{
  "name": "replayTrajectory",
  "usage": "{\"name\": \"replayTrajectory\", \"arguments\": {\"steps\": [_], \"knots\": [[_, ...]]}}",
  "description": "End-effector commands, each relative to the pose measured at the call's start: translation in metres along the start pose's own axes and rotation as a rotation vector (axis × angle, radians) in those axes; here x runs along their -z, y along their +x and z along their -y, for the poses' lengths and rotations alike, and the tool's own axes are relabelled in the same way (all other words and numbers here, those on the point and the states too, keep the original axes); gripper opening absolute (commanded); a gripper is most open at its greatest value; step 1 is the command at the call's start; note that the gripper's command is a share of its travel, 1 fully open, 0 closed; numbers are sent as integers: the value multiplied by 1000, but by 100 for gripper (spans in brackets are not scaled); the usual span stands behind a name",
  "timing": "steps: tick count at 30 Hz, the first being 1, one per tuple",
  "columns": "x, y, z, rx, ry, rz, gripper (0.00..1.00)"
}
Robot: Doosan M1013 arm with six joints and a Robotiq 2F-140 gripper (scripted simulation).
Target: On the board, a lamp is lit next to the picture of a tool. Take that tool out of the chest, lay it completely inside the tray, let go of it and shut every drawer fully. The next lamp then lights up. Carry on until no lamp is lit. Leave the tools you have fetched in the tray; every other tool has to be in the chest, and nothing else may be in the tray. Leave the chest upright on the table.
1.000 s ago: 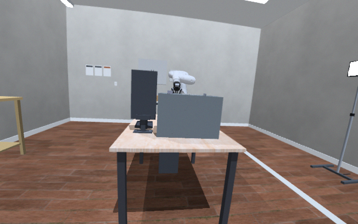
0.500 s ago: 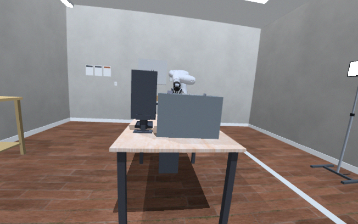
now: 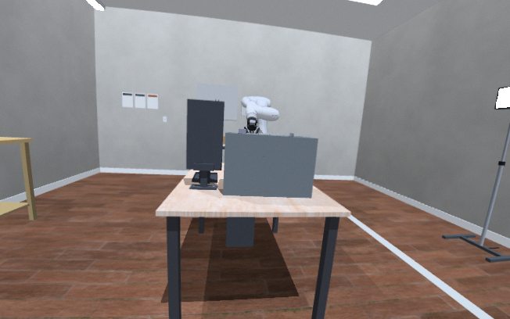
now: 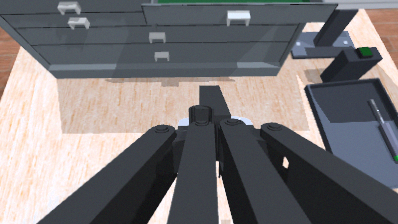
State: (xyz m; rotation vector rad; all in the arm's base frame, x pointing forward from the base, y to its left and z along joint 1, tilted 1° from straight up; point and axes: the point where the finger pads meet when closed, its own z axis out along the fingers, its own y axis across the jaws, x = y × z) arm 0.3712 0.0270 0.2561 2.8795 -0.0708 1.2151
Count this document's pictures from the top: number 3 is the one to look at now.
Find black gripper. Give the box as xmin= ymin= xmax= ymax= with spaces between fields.
xmin=244 ymin=117 xmax=260 ymax=134

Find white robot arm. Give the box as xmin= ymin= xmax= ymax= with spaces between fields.
xmin=241 ymin=97 xmax=279 ymax=134

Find grey tool chest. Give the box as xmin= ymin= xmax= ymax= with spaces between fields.
xmin=223 ymin=132 xmax=318 ymax=198

